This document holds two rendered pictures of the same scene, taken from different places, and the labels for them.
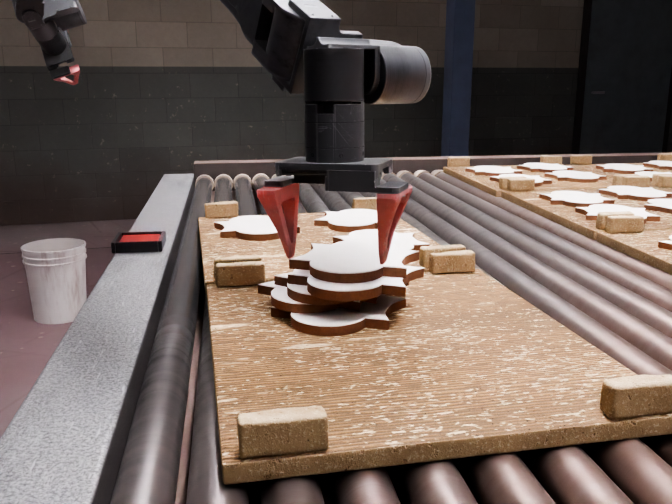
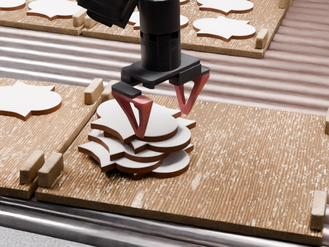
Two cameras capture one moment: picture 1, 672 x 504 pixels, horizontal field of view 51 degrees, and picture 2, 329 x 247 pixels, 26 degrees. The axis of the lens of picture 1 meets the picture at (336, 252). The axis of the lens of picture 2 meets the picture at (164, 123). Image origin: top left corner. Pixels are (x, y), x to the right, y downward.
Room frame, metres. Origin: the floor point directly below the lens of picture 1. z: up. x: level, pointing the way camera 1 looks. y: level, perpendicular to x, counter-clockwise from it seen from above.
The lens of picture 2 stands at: (0.25, 0.84, 1.51)
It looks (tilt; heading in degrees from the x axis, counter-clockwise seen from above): 28 degrees down; 297
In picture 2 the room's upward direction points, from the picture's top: straight up
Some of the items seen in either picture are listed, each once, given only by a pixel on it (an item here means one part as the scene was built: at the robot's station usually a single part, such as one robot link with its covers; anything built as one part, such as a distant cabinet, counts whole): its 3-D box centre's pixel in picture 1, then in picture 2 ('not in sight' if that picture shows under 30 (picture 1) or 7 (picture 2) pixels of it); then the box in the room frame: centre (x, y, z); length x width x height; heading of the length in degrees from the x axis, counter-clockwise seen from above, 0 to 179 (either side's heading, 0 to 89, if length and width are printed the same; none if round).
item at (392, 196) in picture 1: (369, 215); (178, 89); (0.67, -0.03, 1.05); 0.07 x 0.07 x 0.09; 72
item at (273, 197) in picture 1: (302, 212); (145, 105); (0.69, 0.03, 1.05); 0.07 x 0.07 x 0.09; 72
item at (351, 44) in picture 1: (339, 75); (158, 9); (0.68, 0.00, 1.18); 0.07 x 0.06 x 0.07; 125
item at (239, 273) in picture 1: (240, 273); (51, 169); (0.80, 0.11, 0.95); 0.06 x 0.02 x 0.03; 102
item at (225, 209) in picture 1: (221, 209); not in sight; (1.21, 0.20, 0.95); 0.06 x 0.02 x 0.03; 102
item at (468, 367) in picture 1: (393, 341); (199, 155); (0.64, -0.06, 0.93); 0.41 x 0.35 x 0.02; 12
